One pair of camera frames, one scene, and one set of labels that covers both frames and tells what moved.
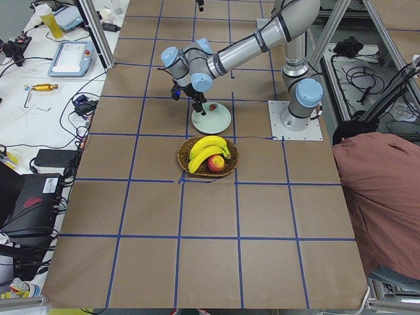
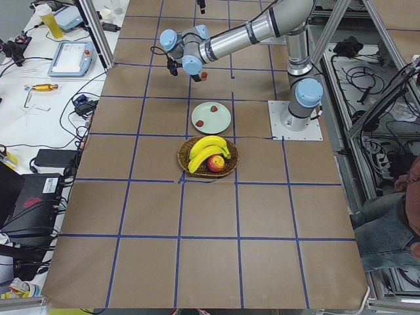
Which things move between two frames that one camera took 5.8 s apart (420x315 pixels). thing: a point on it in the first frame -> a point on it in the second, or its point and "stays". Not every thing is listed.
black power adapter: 56,158 stays
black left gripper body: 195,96 -> 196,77
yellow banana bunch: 205,147 stays
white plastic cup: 106,14 stays
